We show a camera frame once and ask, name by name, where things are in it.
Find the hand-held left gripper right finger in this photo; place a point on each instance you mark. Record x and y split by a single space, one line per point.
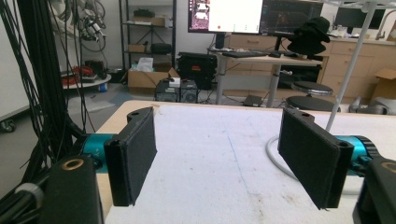
311 155

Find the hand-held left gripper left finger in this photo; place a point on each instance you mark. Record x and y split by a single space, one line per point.
137 149

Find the black round stool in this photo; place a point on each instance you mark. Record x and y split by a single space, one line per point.
312 88
309 103

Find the desktop computer tower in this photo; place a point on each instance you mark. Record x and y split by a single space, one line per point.
176 90

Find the open cardboard box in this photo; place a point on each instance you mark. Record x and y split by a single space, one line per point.
149 77

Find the white table mat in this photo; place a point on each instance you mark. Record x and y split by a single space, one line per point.
218 168

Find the round white table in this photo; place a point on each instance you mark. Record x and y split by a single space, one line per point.
84 81

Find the white metal stand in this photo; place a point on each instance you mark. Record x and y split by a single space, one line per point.
348 62

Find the black equipment case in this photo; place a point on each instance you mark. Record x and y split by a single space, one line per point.
197 67

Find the wooden desk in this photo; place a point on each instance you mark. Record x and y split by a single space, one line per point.
267 62

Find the wooden drawer cabinet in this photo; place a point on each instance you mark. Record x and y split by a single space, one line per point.
351 59

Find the black metal shelf rack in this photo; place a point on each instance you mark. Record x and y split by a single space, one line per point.
149 34

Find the black hat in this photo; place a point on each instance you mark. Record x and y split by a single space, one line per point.
309 35

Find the black keyboard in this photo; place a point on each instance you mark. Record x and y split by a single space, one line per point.
244 54

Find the dark computer monitor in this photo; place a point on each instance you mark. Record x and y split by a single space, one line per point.
289 15

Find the black monitor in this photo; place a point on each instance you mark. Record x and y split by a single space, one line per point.
358 17

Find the bright computer monitor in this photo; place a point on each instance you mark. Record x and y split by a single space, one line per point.
225 16

